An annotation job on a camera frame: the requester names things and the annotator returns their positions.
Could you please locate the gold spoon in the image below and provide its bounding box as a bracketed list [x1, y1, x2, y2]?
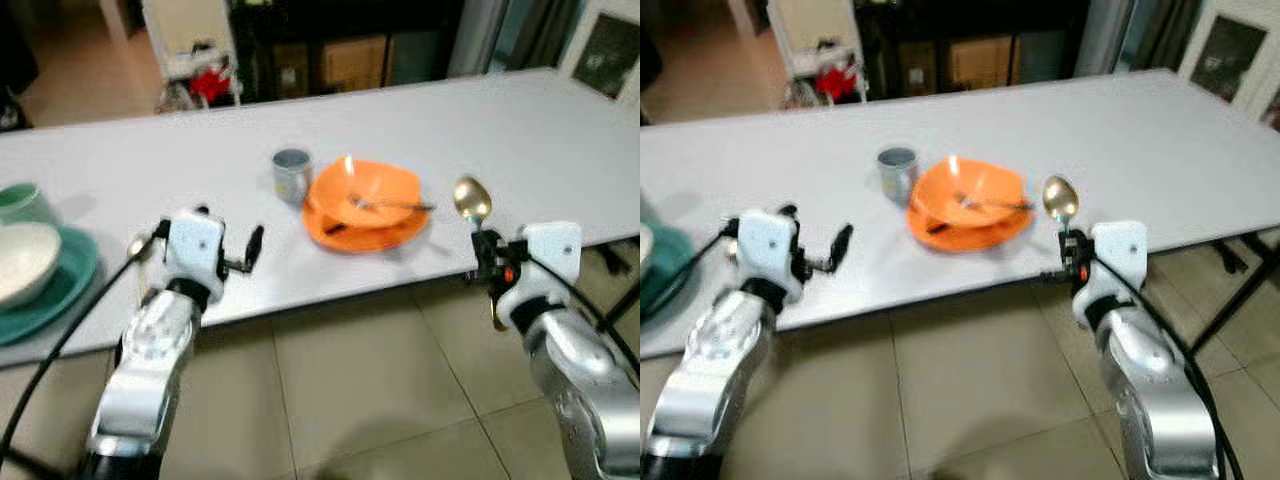
[452, 176, 507, 333]
[1042, 175, 1083, 237]

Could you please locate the grey mug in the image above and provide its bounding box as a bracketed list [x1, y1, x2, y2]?
[877, 146, 919, 206]
[272, 148, 314, 207]

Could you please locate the silver fork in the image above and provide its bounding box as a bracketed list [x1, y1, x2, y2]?
[952, 192, 1036, 213]
[348, 193, 438, 214]

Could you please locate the orange plate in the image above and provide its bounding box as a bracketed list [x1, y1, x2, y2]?
[302, 195, 431, 254]
[906, 195, 1037, 254]

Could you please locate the orange bowl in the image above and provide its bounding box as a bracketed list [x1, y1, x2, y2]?
[310, 158, 423, 229]
[912, 157, 1031, 229]

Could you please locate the teal plate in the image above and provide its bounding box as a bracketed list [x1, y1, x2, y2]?
[640, 226, 703, 323]
[0, 228, 101, 347]

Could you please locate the black table leg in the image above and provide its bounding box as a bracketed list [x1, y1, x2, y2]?
[1190, 235, 1280, 351]

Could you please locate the red decoration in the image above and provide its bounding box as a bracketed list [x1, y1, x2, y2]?
[190, 68, 231, 101]
[815, 65, 859, 99]

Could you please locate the brown cardboard box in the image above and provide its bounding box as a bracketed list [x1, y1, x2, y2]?
[945, 35, 1016, 89]
[320, 35, 391, 93]

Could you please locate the black shelf unit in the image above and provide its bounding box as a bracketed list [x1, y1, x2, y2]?
[230, 0, 466, 101]
[855, 0, 1091, 96]

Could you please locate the grey curtain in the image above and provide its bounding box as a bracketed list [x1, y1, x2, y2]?
[450, 0, 511, 79]
[1075, 0, 1141, 76]

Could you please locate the green mug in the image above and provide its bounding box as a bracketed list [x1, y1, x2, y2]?
[0, 183, 56, 226]

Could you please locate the white furniture piece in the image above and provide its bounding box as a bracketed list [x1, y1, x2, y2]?
[140, 0, 241, 111]
[765, 0, 866, 106]

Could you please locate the dark framed panel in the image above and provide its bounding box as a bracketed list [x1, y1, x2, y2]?
[1190, 15, 1271, 101]
[570, 10, 641, 101]

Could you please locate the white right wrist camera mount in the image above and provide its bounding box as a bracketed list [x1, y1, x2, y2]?
[1075, 220, 1149, 329]
[497, 222, 583, 321]

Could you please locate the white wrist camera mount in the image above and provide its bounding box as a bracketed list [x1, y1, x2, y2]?
[735, 208, 803, 306]
[162, 210, 227, 303]
[497, 222, 583, 321]
[1075, 220, 1149, 329]

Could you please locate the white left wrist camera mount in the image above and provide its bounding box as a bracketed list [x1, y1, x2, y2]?
[735, 208, 803, 306]
[162, 210, 227, 303]

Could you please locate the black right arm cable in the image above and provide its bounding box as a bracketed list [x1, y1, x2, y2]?
[1095, 255, 1246, 480]
[520, 255, 641, 376]

